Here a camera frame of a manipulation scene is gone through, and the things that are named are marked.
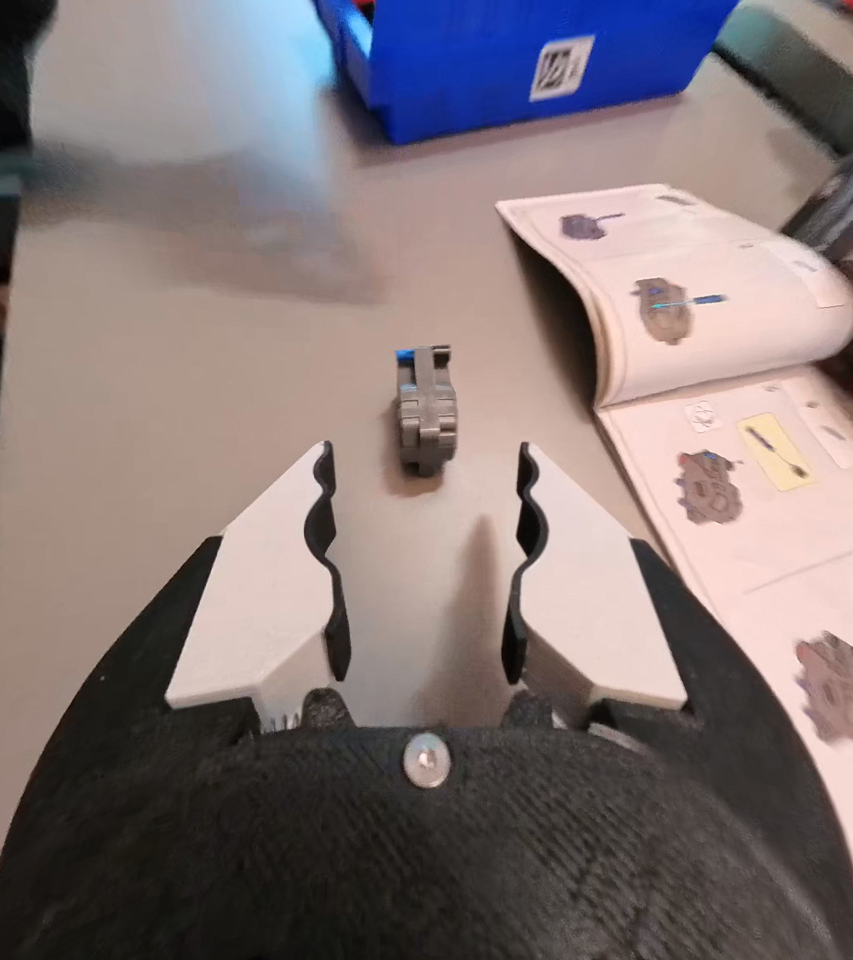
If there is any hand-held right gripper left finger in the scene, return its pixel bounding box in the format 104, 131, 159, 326
164, 440, 354, 711

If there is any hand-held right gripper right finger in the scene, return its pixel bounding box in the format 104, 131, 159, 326
500, 441, 692, 715

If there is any grey toy pull-back motor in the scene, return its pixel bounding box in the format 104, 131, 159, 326
394, 345, 462, 479

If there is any grey desk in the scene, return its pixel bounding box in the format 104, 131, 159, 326
0, 0, 853, 960

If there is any open instruction booklet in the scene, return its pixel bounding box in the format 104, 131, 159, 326
494, 183, 853, 909

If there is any blue plastic bin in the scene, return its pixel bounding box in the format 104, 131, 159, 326
314, 0, 743, 146

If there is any dark green seat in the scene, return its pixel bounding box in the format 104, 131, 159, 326
711, 0, 853, 155

